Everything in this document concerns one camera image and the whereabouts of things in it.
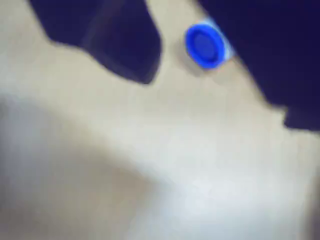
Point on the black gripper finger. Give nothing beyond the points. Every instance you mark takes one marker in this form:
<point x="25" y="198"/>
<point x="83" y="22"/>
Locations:
<point x="282" y="50"/>
<point x="112" y="32"/>

